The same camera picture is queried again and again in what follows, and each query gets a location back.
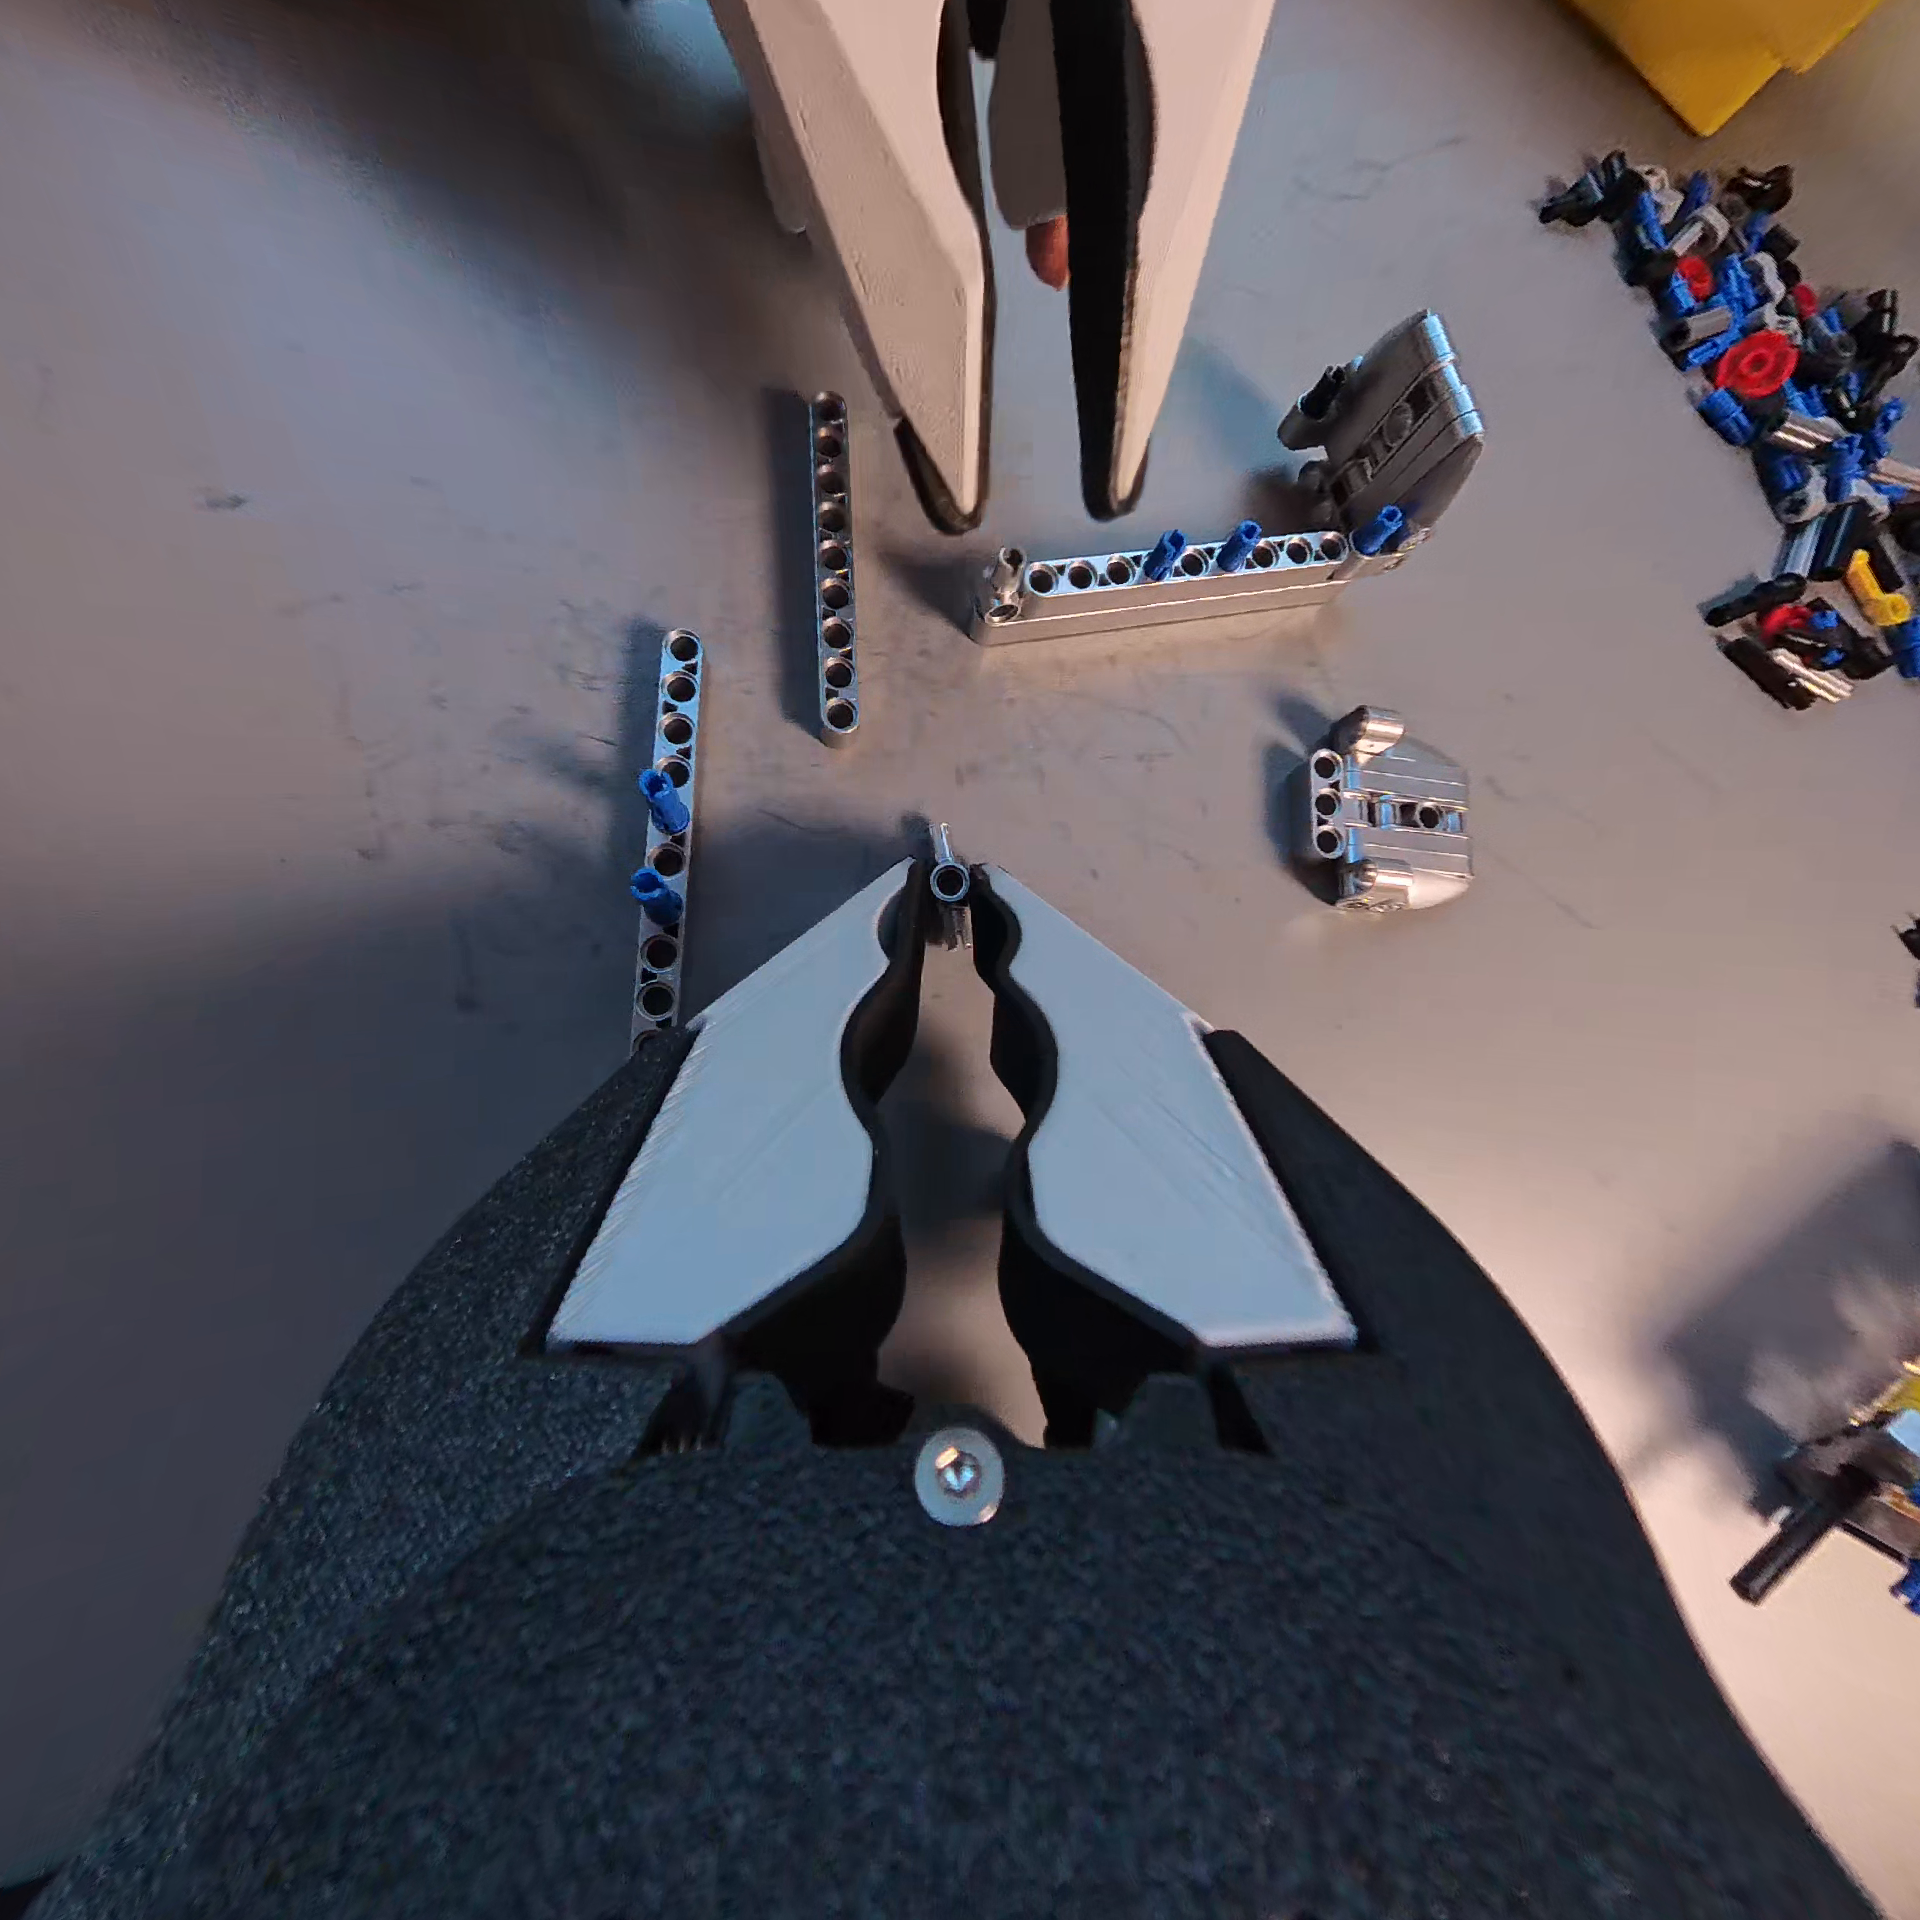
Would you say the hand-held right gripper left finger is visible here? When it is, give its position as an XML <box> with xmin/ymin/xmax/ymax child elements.
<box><xmin>547</xmin><ymin>861</ymin><xmax>939</xmax><ymax>1446</ymax></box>

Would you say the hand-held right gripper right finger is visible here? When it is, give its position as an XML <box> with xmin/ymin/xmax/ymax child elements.
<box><xmin>963</xmin><ymin>865</ymin><xmax>1361</xmax><ymax>1446</ymax></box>

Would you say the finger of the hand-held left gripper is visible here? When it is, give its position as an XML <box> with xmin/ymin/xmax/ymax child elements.
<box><xmin>1046</xmin><ymin>0</ymin><xmax>1280</xmax><ymax>521</ymax></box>
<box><xmin>704</xmin><ymin>0</ymin><xmax>1003</xmax><ymax>536</ymax></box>

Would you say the short grey building beam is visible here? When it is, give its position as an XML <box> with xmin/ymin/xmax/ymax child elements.
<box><xmin>807</xmin><ymin>390</ymin><xmax>869</xmax><ymax>747</ymax></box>

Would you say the short grey perforated beam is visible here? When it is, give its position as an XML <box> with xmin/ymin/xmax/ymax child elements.
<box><xmin>1020</xmin><ymin>532</ymin><xmax>1361</xmax><ymax>597</ymax></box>

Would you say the long grey beam with pins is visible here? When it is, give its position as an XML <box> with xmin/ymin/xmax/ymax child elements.
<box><xmin>967</xmin><ymin>510</ymin><xmax>1428</xmax><ymax>650</ymax></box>

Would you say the yellow storage bin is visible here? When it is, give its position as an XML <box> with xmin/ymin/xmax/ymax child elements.
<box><xmin>1566</xmin><ymin>0</ymin><xmax>1892</xmax><ymax>137</ymax></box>

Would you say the pile of small mixed pieces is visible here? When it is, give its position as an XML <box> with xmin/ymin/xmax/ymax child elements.
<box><xmin>1536</xmin><ymin>150</ymin><xmax>1920</xmax><ymax>714</ymax></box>

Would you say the transparent brick assembly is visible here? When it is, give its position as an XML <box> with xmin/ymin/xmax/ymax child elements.
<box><xmin>1733</xmin><ymin>1355</ymin><xmax>1920</xmax><ymax>1608</ymax></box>

